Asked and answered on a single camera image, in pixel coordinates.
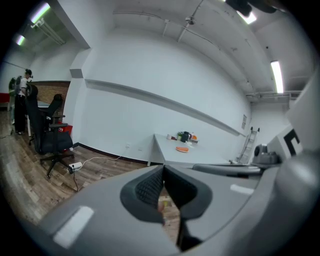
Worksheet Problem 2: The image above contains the metal ladder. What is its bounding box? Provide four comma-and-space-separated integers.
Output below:
236, 126, 261, 164

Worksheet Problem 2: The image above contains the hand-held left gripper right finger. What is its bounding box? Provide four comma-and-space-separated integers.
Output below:
162, 164, 281, 253

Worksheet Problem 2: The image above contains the grey desk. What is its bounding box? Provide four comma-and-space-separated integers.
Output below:
36, 99, 52, 110

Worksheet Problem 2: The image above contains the white cable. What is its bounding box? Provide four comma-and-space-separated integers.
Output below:
80, 154, 126, 167

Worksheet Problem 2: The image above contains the red sofa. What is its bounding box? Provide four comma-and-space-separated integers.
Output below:
0, 92, 10, 109

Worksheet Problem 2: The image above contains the red box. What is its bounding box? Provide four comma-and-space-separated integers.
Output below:
57, 123, 74, 138

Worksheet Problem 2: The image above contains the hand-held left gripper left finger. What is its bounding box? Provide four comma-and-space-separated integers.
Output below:
37, 164, 181, 256

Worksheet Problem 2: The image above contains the black office chair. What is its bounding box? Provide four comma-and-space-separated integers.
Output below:
46, 93, 66, 126
24, 83, 76, 179

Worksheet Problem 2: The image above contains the white table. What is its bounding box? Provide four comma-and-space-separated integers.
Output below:
147, 133, 235, 168

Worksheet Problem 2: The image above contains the black cable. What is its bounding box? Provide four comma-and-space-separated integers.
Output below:
67, 168, 80, 193

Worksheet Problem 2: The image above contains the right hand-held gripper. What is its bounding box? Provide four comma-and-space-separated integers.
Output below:
191, 72, 320, 179

